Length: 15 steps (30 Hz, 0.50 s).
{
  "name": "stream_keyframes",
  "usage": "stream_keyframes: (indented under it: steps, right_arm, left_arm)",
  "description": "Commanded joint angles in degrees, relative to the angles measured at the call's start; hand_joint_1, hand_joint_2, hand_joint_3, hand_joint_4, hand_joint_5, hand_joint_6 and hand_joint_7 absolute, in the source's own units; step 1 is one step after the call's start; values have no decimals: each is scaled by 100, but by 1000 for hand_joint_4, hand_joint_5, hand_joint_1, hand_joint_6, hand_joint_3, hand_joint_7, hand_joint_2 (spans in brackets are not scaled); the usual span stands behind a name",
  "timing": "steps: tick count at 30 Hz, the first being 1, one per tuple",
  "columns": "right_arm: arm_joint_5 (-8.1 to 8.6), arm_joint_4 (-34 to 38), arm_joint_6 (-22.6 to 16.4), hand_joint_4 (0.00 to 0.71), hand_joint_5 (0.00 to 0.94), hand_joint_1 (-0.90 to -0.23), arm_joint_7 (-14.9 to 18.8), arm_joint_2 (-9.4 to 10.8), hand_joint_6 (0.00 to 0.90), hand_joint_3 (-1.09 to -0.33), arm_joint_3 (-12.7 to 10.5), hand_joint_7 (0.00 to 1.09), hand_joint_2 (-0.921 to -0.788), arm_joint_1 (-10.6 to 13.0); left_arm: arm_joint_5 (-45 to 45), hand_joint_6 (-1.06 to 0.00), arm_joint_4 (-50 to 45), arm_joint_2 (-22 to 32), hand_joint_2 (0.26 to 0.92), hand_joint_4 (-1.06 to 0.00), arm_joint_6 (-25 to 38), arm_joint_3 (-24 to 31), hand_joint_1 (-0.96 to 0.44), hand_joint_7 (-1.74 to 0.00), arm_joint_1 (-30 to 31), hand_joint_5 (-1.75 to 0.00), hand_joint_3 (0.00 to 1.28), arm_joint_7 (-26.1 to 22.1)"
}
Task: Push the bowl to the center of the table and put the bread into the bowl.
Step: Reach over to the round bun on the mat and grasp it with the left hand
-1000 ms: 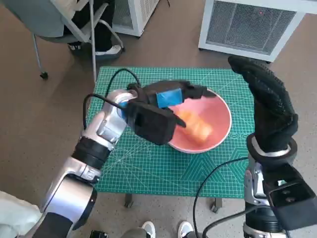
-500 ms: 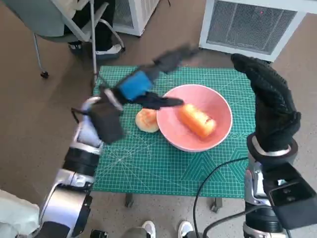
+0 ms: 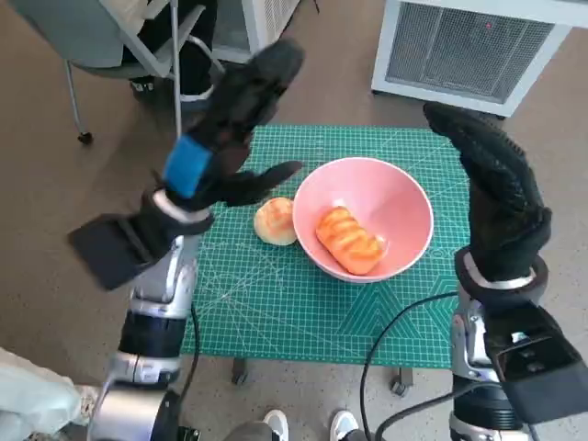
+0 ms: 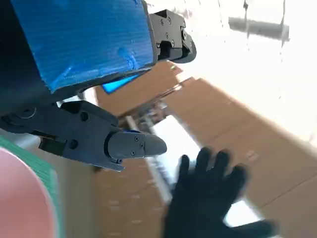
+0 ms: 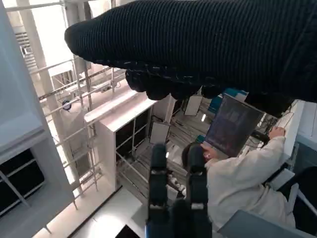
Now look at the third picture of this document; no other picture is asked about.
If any large white grille unit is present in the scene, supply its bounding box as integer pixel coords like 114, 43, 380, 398
370, 0, 573, 119

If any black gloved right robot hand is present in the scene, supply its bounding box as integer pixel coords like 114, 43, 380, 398
422, 101, 552, 284

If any looped black robot cable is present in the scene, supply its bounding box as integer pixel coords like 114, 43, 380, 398
374, 383, 541, 441

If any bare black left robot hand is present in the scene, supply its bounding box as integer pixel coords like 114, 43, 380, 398
163, 39, 307, 208

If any pink bowl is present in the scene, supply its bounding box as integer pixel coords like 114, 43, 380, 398
292, 157, 435, 284

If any white shoe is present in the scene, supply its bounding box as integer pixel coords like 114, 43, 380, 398
330, 410, 359, 441
262, 410, 290, 441

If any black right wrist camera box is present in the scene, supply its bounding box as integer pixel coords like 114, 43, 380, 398
484, 300, 588, 424

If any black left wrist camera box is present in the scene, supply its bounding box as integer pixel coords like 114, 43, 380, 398
67, 211, 180, 291

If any round toy bread bun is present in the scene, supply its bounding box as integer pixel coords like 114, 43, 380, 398
254, 197, 298, 247

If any person in light trousers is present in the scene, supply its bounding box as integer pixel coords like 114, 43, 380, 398
0, 346, 100, 441

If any long striped toy bread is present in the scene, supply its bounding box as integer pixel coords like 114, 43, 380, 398
315, 206, 386, 276

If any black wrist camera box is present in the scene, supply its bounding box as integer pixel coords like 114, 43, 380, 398
484, 300, 588, 424
67, 211, 180, 291

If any small white grille unit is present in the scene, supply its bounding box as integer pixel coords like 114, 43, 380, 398
210, 0, 300, 65

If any green cutting mat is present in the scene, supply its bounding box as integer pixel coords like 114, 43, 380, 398
178, 124, 472, 368

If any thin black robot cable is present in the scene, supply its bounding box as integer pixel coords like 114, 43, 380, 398
176, 305, 201, 414

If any long black robot cable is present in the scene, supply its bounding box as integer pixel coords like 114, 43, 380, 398
358, 291, 460, 441

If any grey office chair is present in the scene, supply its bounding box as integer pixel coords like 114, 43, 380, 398
8, 0, 231, 146

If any table leg with caster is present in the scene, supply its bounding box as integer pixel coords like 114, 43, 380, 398
232, 357, 252, 386
390, 366, 414, 395

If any seated person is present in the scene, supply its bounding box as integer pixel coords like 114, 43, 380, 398
121, 0, 226, 111

